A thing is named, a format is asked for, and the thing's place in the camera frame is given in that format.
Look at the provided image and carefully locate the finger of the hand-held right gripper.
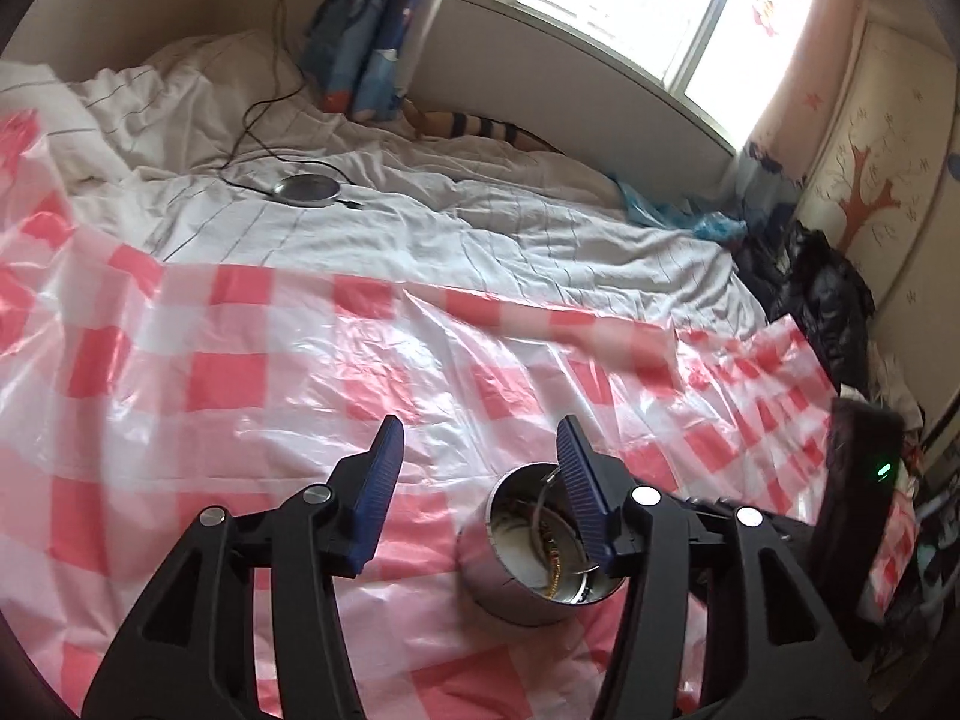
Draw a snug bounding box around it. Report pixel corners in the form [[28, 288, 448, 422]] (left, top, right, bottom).
[[675, 496, 817, 541]]

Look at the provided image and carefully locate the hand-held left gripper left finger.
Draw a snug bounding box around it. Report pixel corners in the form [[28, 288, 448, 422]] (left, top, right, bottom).
[[81, 414, 407, 720]]

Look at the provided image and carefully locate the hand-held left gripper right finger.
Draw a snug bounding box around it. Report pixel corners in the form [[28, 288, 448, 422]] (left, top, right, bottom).
[[555, 414, 875, 720]]

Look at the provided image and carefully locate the round metal tin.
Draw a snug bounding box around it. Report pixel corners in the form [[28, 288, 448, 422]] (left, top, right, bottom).
[[457, 465, 631, 625]]

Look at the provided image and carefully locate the silver bangle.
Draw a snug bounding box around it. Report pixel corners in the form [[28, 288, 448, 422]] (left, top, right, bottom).
[[529, 465, 575, 548]]

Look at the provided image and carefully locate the red checkered plastic sheet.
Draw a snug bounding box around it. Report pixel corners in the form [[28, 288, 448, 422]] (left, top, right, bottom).
[[0, 109, 920, 720]]

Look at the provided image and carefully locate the black jacket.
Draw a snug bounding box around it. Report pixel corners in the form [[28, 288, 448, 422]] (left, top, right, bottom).
[[733, 216, 878, 400]]

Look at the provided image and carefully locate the white striped quilt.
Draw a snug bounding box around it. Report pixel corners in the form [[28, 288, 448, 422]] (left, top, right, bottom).
[[0, 30, 766, 331]]

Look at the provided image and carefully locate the blue plastic bag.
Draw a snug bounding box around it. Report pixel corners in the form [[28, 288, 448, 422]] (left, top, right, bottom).
[[611, 176, 751, 242]]

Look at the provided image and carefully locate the round metal disc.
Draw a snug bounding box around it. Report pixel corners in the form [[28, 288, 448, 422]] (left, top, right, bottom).
[[271, 172, 340, 207]]

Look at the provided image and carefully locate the wardrobe with tree sticker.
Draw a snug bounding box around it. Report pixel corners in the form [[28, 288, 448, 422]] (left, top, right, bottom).
[[795, 21, 960, 421]]

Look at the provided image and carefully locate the white bed side board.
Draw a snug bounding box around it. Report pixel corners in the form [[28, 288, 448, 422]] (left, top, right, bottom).
[[409, 0, 751, 160]]

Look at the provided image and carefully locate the blue printed curtain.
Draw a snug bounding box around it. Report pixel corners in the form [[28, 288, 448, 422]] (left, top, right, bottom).
[[304, 0, 430, 122]]

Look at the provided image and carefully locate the pink curtain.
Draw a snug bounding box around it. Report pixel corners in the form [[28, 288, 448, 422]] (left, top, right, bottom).
[[739, 0, 872, 182]]

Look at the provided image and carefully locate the window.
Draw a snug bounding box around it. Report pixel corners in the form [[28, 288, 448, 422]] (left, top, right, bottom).
[[517, 0, 815, 143]]

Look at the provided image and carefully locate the gold chain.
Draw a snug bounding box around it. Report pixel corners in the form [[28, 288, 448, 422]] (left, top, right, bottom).
[[534, 532, 586, 602]]

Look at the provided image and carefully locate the black cable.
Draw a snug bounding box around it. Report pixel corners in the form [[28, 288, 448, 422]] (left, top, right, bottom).
[[221, 0, 368, 212]]

